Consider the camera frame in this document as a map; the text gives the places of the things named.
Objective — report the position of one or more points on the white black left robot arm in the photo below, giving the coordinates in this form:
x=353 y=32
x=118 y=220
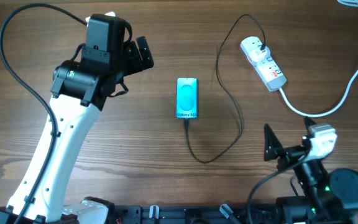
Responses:
x=81 y=86

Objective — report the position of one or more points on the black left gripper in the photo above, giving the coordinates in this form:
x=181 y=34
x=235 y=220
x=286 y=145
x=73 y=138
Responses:
x=135 y=64

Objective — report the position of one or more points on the white USB charger plug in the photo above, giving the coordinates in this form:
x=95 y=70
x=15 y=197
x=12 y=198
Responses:
x=257 y=54

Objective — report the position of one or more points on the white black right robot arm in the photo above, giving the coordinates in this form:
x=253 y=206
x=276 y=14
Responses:
x=328 y=197

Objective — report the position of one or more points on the white grey power strip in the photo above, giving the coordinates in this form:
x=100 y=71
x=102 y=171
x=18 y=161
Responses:
x=267 y=69

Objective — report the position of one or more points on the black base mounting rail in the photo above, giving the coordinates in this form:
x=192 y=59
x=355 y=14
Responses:
x=135 y=214

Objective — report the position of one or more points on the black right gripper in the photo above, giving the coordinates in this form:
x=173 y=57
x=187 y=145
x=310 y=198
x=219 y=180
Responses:
x=274 y=149

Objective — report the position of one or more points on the blue screen Galaxy smartphone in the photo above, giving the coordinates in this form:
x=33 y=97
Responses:
x=187 y=98

